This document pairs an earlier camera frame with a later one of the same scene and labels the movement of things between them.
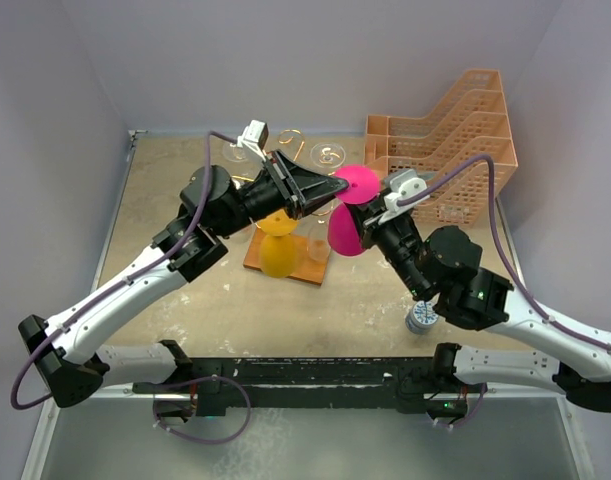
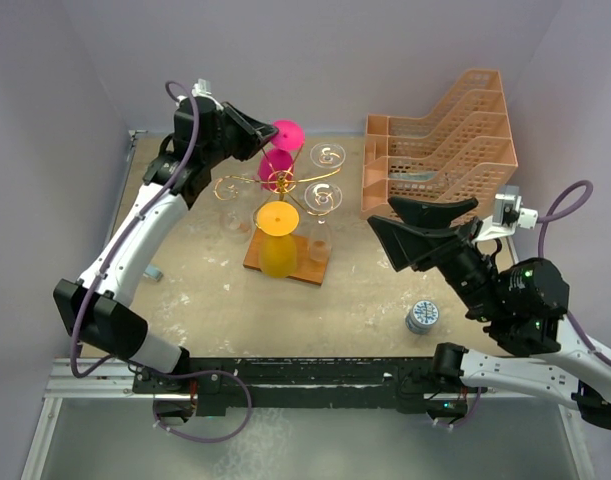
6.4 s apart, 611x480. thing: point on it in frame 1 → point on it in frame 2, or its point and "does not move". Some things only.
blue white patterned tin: (422, 318) does not move
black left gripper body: (282, 176) → (235, 138)
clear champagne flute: (327, 154) does not move
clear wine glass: (319, 240) does not move
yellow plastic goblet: (278, 253) does not move
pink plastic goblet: (363, 186) → (276, 166)
